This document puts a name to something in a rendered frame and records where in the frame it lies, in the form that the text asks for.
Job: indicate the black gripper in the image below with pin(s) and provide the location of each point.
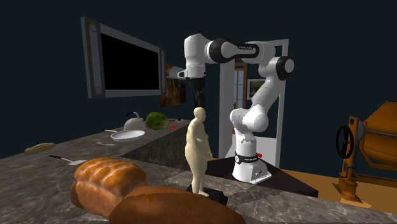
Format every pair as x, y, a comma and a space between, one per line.
198, 90

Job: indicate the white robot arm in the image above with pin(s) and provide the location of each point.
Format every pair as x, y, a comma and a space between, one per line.
248, 124

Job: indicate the small red object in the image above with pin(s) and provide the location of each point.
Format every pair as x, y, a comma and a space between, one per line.
173, 127

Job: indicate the green lettuce head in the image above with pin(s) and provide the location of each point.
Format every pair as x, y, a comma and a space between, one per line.
157, 121

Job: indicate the beige human figure on base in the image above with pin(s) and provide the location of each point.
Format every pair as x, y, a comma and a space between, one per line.
196, 142

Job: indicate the grey kettle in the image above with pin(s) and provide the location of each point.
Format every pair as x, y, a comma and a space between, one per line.
134, 124

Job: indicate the grey frying pan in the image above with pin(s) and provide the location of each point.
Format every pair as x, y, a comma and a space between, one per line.
128, 135

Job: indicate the small grey knife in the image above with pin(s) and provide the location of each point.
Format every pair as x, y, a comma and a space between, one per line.
104, 144

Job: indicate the brown bread loaf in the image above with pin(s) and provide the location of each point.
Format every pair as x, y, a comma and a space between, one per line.
118, 186

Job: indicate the dark robot stand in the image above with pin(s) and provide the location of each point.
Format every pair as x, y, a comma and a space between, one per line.
288, 180

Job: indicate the olive baguette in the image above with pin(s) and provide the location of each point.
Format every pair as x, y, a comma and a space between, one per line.
39, 148

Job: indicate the orange cement mixer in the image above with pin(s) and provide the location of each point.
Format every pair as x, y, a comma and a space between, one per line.
372, 136

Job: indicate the orange wall picture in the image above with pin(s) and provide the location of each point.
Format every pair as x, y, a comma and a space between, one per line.
173, 90

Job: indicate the white door frame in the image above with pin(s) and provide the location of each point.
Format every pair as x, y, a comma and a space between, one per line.
225, 108

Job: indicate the wall television with grey frame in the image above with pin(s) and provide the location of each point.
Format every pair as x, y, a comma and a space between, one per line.
124, 62

